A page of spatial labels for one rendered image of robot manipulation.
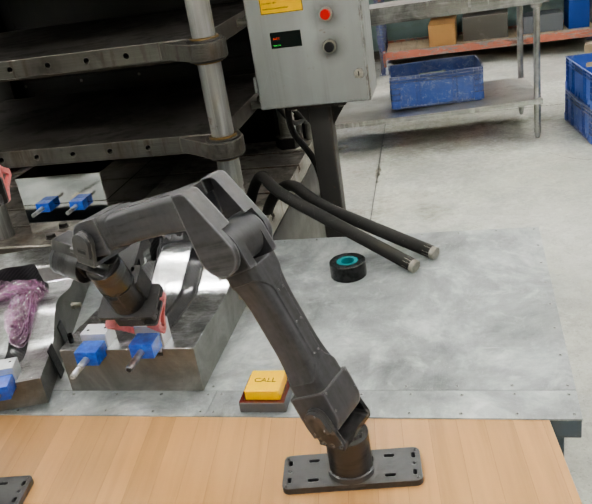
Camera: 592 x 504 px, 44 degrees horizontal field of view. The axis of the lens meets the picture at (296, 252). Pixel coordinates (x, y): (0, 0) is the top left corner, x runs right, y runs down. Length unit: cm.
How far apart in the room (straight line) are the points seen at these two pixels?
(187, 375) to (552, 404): 61
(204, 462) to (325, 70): 111
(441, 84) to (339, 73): 305
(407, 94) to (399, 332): 366
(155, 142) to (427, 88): 313
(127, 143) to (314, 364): 123
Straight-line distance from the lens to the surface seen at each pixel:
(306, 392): 102
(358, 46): 192
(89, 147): 215
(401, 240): 169
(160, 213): 102
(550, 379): 128
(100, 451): 128
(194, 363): 131
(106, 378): 140
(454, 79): 497
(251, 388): 125
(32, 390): 144
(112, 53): 204
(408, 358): 133
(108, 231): 110
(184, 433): 126
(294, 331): 99
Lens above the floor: 154
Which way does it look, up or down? 25 degrees down
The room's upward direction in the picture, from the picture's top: 9 degrees counter-clockwise
